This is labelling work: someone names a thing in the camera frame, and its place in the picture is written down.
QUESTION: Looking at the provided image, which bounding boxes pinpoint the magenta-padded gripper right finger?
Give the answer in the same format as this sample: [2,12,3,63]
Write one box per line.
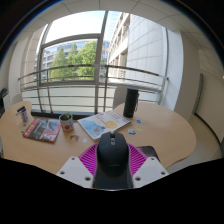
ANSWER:
[127,143,170,189]

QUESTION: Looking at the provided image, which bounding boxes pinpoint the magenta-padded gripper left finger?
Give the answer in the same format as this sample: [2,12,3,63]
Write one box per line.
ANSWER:
[55,143,99,189]

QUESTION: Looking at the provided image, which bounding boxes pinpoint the black computer mouse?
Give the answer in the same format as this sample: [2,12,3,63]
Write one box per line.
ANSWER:
[92,131,134,190]

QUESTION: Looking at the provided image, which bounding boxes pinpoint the black mouse pad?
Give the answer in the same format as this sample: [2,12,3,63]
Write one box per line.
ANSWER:
[136,145,161,163]

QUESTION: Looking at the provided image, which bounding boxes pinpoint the small printed sticker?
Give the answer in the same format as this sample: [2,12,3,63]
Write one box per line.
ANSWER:
[68,133,80,143]

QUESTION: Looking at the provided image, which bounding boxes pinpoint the printed mug with plant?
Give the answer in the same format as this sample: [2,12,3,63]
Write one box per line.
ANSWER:
[58,112,75,133]

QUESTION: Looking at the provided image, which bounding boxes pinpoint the red and blue magazine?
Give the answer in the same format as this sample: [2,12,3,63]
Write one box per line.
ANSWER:
[22,117,62,144]

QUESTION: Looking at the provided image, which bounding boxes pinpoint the light blue illustrated booklet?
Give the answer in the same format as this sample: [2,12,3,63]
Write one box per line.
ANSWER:
[77,109,132,140]

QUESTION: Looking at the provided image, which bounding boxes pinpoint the black cylindrical bottle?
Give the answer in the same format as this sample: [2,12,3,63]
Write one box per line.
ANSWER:
[122,88,140,119]

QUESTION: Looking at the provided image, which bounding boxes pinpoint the white chair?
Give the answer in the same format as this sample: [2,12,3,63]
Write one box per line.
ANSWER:
[11,93,24,106]
[112,85,129,110]

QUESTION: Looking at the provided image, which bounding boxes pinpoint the grey door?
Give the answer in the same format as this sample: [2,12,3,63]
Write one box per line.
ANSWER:
[193,73,204,116]

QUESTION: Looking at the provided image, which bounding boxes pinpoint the metal balcony railing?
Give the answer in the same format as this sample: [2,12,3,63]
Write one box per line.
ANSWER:
[18,64,168,114]

